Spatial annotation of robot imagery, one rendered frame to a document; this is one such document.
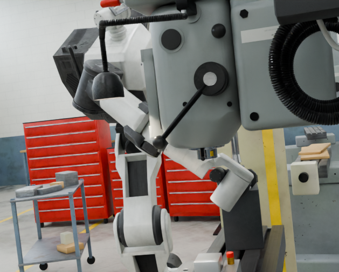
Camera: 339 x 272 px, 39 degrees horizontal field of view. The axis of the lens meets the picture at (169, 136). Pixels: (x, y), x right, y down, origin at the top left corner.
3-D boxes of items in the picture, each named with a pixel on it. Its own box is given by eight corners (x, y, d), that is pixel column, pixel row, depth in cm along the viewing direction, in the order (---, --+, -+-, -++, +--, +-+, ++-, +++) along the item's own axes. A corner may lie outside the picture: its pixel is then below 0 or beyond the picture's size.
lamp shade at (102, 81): (93, 101, 112) (90, 74, 111) (123, 97, 113) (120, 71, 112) (92, 99, 104) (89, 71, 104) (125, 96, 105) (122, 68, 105)
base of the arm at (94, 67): (98, 122, 144) (66, 106, 146) (114, 110, 156) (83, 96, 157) (113, 77, 138) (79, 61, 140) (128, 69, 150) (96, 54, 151)
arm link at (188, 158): (209, 150, 124) (150, 109, 127) (188, 182, 126) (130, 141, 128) (213, 148, 135) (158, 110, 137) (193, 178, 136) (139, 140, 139)
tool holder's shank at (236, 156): (230, 165, 154) (227, 131, 153) (240, 164, 154) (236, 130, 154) (233, 166, 151) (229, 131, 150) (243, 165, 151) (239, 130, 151)
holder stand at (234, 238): (225, 251, 149) (219, 188, 148) (227, 232, 171) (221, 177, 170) (264, 249, 147) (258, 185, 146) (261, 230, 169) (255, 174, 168)
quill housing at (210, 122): (156, 153, 103) (139, 6, 102) (180, 144, 123) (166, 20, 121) (243, 146, 98) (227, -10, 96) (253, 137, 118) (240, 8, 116)
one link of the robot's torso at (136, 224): (124, 250, 177) (123, 136, 195) (170, 247, 175) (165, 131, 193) (112, 244, 163) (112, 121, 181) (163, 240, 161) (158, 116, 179)
